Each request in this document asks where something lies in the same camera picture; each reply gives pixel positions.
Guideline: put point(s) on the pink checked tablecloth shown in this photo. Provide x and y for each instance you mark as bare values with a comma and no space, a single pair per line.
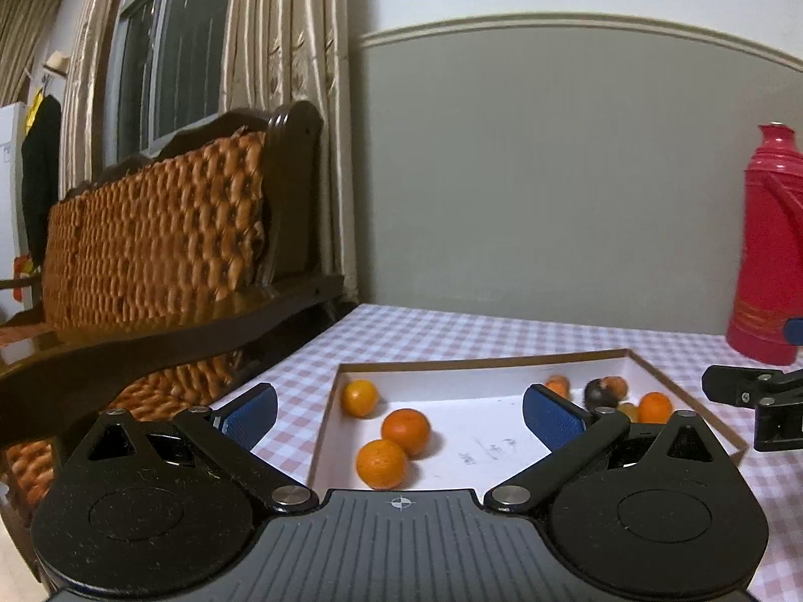
439,332

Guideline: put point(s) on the white cabinet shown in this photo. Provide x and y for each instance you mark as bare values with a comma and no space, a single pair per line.
9,169

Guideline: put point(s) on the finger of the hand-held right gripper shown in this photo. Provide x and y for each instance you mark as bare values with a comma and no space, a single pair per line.
795,331
734,384

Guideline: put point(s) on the small orange object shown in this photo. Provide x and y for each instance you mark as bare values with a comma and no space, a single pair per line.
24,266

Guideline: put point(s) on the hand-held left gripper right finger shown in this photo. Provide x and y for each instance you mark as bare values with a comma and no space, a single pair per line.
552,417

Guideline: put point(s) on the yellow hanging item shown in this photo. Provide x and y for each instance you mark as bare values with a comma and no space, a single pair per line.
32,113

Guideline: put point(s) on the shallow cardboard box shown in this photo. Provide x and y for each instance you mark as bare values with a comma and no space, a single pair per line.
477,414

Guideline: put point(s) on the dark wooden sofa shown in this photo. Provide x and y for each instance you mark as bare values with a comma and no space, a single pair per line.
295,138

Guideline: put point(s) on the yellow-orange mandarin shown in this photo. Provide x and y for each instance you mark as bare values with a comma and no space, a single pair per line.
359,397

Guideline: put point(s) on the large orange mandarin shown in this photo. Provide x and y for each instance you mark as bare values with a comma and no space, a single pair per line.
406,431

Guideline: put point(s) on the light straw hat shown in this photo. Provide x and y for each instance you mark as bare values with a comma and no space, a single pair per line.
56,64

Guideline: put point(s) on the black hanging coat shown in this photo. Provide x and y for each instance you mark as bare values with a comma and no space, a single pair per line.
39,163

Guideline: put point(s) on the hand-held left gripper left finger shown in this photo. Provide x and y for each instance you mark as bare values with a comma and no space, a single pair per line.
251,417

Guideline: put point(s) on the small tan potato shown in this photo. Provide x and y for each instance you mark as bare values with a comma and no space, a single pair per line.
629,412

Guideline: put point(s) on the fresh carrot chunk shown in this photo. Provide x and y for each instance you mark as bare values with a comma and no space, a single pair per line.
618,384

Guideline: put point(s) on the beige striped curtain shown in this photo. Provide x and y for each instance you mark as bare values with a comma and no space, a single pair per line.
25,37
295,44
91,75

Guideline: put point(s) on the woven seat mat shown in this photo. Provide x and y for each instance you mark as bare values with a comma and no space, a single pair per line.
157,232

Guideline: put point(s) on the red thermos flask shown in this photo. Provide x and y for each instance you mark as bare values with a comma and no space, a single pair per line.
768,251

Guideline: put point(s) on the small orange mandarin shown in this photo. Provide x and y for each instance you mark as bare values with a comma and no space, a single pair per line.
654,407

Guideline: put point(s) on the wrinkled carrot piece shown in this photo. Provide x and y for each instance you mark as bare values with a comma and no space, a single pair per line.
557,384

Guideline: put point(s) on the window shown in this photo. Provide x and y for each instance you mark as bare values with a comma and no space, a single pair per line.
175,56

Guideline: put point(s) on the dark wrinkled plum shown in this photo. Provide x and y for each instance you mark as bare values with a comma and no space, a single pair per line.
597,394

